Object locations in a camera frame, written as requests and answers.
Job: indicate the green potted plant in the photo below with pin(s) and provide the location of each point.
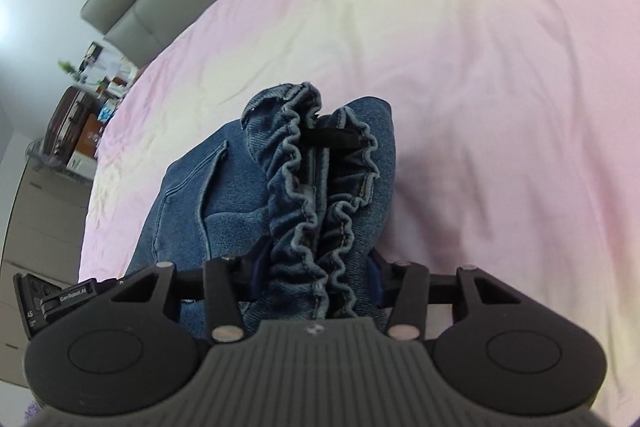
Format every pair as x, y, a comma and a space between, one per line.
70, 70

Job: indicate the pink floral bed cover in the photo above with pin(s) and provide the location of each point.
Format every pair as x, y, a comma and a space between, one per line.
517, 135

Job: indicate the blue denim jeans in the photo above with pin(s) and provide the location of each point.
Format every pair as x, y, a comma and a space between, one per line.
317, 187

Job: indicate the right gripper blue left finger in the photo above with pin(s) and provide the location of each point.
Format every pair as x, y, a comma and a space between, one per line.
260, 261

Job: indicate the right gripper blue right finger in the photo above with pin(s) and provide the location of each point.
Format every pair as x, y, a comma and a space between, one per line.
377, 277

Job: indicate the dark maroon suitcase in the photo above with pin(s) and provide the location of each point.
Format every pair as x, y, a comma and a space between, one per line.
67, 121

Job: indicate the white cabinet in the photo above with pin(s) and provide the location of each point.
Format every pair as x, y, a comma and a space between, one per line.
82, 165

